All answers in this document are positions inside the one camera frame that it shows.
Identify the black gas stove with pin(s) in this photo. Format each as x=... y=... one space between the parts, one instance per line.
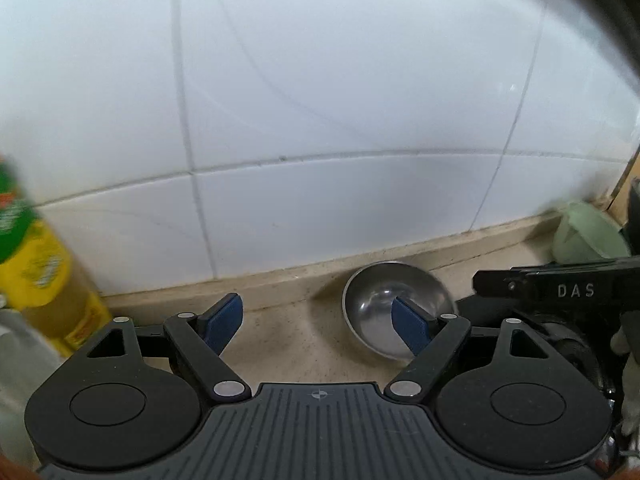
x=565 y=355

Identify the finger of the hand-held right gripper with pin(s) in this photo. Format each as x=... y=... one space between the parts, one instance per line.
x=500 y=282

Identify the bottle with green yellow label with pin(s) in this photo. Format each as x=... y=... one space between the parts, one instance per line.
x=35 y=270

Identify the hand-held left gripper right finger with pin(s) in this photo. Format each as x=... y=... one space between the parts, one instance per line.
x=407 y=327

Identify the white rotating condiment rack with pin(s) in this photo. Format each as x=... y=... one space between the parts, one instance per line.
x=25 y=385

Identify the large stainless steel bowl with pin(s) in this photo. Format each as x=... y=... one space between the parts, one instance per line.
x=380 y=295

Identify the pale green bowl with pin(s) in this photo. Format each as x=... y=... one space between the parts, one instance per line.
x=585 y=237

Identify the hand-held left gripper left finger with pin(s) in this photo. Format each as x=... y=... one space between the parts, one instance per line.
x=222 y=320

